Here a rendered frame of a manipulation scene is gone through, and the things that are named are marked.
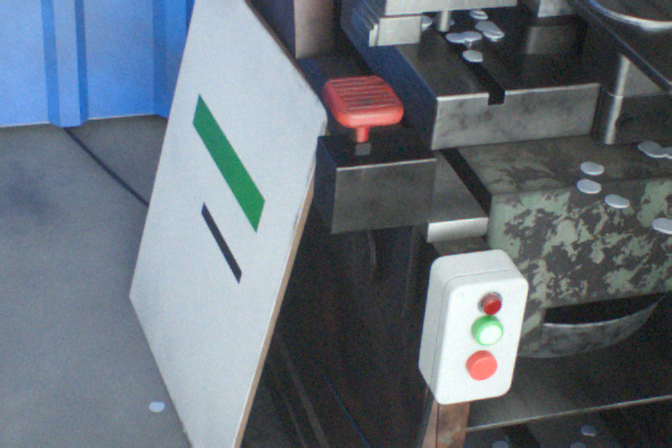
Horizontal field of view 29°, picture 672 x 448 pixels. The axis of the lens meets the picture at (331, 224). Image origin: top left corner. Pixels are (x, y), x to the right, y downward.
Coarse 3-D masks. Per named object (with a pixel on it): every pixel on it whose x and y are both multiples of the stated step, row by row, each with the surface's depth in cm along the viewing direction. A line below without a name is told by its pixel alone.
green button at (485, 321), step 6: (480, 318) 114; (486, 318) 114; (492, 318) 114; (498, 318) 114; (474, 324) 114; (480, 324) 113; (486, 324) 113; (492, 324) 113; (498, 324) 114; (474, 330) 114; (480, 330) 113; (474, 336) 114; (480, 342) 114
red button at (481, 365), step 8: (480, 352) 116; (488, 352) 116; (472, 360) 116; (480, 360) 115; (488, 360) 116; (496, 360) 116; (472, 368) 116; (480, 368) 116; (488, 368) 116; (496, 368) 117; (472, 376) 116; (480, 376) 116; (488, 376) 117
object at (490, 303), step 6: (486, 294) 113; (492, 294) 113; (498, 294) 113; (480, 300) 113; (486, 300) 112; (492, 300) 112; (498, 300) 112; (480, 306) 113; (486, 306) 112; (492, 306) 112; (498, 306) 113; (486, 312) 113; (492, 312) 113
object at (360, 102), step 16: (336, 80) 114; (352, 80) 114; (368, 80) 114; (336, 96) 111; (352, 96) 112; (368, 96) 112; (384, 96) 112; (336, 112) 110; (352, 112) 109; (368, 112) 109; (384, 112) 110; (400, 112) 111; (352, 128) 114; (368, 128) 114
